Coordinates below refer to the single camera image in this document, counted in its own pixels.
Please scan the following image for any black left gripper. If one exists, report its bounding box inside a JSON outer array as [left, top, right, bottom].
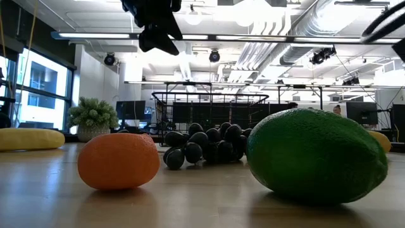
[[120, 0, 184, 56]]

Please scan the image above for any small orange fruit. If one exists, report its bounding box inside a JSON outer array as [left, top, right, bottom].
[[77, 132, 161, 191]]

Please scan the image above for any yellow banana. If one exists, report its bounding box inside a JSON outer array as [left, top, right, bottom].
[[0, 128, 66, 152]]

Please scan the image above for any green lime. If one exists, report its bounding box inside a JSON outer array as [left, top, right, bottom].
[[246, 108, 389, 205]]

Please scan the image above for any long ceiling light bar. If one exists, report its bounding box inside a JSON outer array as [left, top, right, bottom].
[[50, 30, 405, 44]]

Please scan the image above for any black computer monitor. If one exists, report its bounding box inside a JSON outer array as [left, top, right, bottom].
[[391, 103, 405, 143], [346, 101, 379, 126], [115, 100, 146, 120]]

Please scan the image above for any green potted plant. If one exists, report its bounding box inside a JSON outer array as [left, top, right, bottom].
[[68, 96, 120, 143]]

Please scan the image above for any dark purple grape bunch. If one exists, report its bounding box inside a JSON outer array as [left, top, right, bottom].
[[163, 122, 254, 171]]

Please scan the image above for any large window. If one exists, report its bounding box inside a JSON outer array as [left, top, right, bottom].
[[0, 47, 75, 132]]

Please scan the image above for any yellow lemon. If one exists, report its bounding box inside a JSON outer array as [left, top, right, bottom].
[[368, 130, 392, 153]]

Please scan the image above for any black wire basket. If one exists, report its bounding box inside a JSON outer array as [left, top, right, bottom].
[[151, 91, 270, 147]]

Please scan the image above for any silver ceiling duct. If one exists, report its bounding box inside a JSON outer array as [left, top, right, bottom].
[[280, 0, 365, 66]]

